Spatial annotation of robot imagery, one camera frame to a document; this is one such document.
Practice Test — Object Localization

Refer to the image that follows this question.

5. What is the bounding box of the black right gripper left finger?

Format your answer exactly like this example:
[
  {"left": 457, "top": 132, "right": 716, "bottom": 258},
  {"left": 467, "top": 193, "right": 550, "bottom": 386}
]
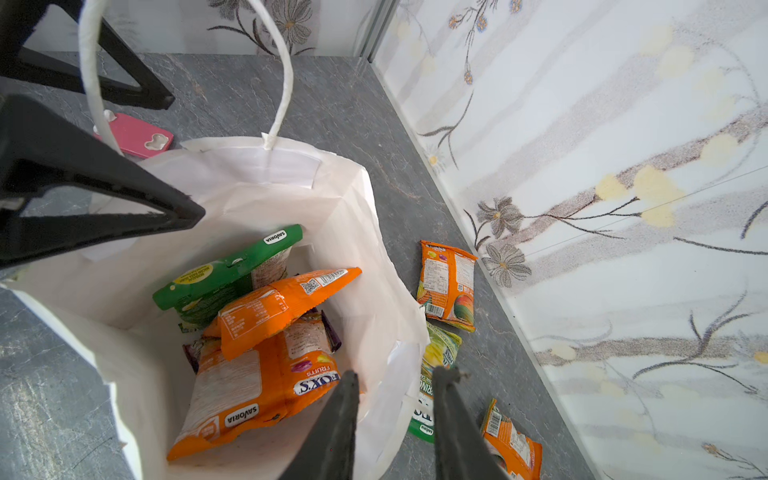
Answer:
[{"left": 279, "top": 370, "right": 360, "bottom": 480}]

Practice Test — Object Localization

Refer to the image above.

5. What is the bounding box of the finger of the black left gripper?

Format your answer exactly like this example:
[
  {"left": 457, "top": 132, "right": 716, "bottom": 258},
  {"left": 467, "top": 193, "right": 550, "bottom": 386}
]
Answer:
[
  {"left": 0, "top": 0, "right": 176, "bottom": 112},
  {"left": 1, "top": 95, "right": 205, "bottom": 269}
]

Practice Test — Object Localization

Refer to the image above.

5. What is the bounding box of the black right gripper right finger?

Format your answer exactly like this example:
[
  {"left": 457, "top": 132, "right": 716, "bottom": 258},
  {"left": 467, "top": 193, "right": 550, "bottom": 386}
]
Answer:
[{"left": 432, "top": 367, "right": 507, "bottom": 480}]

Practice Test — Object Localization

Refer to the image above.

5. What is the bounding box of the green yellow candy packet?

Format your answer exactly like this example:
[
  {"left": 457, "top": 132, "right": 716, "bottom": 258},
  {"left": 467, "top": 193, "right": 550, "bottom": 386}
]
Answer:
[{"left": 407, "top": 322, "right": 464, "bottom": 445}]

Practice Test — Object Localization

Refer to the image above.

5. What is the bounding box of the green orange Fox's packet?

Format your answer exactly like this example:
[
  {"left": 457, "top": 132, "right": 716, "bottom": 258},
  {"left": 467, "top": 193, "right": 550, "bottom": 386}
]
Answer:
[{"left": 167, "top": 309, "right": 341, "bottom": 461}]

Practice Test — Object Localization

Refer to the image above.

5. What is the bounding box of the orange chips packet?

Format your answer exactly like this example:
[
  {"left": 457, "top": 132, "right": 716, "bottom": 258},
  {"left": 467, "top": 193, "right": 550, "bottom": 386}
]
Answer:
[{"left": 202, "top": 267, "right": 362, "bottom": 360}]

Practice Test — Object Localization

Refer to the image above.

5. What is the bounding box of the white cartoon paper bag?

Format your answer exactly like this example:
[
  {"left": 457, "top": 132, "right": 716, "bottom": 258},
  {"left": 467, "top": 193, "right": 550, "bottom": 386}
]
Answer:
[{"left": 0, "top": 0, "right": 430, "bottom": 480}]

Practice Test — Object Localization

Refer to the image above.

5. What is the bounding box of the green snack packet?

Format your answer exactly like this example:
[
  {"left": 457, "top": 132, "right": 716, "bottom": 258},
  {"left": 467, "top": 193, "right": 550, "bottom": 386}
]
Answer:
[{"left": 152, "top": 224, "right": 303, "bottom": 333}]

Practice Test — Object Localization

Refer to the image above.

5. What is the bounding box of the purple Fox's berries packet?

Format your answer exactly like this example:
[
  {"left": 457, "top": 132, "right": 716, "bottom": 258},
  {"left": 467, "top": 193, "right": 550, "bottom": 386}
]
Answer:
[{"left": 182, "top": 308, "right": 342, "bottom": 373}]

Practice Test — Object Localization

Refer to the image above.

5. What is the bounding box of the orange white snack packet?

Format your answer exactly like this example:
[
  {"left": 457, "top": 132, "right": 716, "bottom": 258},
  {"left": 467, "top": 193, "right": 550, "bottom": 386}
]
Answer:
[{"left": 481, "top": 399, "right": 543, "bottom": 480}]

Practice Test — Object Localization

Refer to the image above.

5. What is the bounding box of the pink eraser block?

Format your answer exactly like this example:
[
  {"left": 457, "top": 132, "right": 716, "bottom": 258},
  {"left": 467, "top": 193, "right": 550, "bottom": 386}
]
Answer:
[{"left": 104, "top": 110, "right": 174, "bottom": 159}]

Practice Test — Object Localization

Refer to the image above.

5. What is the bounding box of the orange mango snack packet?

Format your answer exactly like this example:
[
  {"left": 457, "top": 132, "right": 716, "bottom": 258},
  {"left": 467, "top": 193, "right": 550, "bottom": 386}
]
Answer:
[{"left": 416, "top": 240, "right": 477, "bottom": 332}]

